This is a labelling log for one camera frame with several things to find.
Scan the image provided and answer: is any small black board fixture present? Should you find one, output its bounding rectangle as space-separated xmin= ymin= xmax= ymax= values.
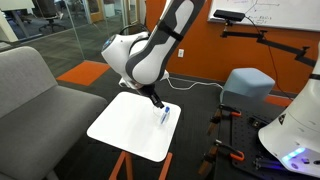
xmin=247 ymin=114 xmax=268 ymax=128

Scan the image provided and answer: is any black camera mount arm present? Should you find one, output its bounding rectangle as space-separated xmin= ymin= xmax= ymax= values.
xmin=219 ymin=20 xmax=318 ymax=68

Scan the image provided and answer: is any orange handled bar clamp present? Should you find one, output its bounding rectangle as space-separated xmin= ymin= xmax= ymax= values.
xmin=207 ymin=103 xmax=243 ymax=135
xmin=197 ymin=139 xmax=246 ymax=176

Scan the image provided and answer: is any black camera bar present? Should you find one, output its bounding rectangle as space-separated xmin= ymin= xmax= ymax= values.
xmin=212 ymin=9 xmax=247 ymax=23

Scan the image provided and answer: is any black office chair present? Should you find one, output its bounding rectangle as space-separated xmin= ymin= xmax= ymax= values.
xmin=34 ymin=0 xmax=68 ymax=33

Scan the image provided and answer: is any white floor cable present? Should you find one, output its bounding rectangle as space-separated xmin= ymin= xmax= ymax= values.
xmin=166 ymin=76 xmax=224 ymax=92

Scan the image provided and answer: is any white side table orange frame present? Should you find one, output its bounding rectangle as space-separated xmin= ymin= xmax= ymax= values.
xmin=86 ymin=91 xmax=183 ymax=180

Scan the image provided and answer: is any black perforated breadboard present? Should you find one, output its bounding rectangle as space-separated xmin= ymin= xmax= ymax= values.
xmin=229 ymin=106 xmax=320 ymax=180

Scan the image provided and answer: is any black base connector cable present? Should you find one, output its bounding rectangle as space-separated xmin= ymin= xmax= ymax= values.
xmin=253 ymin=156 xmax=285 ymax=170

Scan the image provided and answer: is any grey fabric sofa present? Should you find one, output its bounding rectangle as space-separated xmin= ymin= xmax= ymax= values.
xmin=0 ymin=45 xmax=109 ymax=180

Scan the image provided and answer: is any pale blue ottoman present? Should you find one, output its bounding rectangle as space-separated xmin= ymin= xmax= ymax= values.
xmin=219 ymin=67 xmax=276 ymax=108

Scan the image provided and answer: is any blue capped marker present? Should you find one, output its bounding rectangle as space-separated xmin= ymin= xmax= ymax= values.
xmin=159 ymin=106 xmax=171 ymax=125

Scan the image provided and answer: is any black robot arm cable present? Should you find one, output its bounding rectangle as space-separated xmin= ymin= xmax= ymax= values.
xmin=118 ymin=22 xmax=150 ymax=36

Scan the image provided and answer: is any wall whiteboard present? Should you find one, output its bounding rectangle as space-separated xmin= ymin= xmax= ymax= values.
xmin=206 ymin=0 xmax=320 ymax=33

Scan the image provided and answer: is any black robot table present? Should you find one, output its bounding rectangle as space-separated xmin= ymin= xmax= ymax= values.
xmin=212 ymin=108 xmax=320 ymax=180

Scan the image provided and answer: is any black camera cable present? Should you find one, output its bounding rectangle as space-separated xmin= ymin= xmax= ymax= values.
xmin=244 ymin=14 xmax=295 ymax=102

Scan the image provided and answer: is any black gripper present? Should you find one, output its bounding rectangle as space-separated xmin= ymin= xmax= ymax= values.
xmin=136 ymin=83 xmax=166 ymax=110

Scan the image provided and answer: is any white background desk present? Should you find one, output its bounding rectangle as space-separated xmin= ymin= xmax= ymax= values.
xmin=0 ymin=0 xmax=36 ymax=43

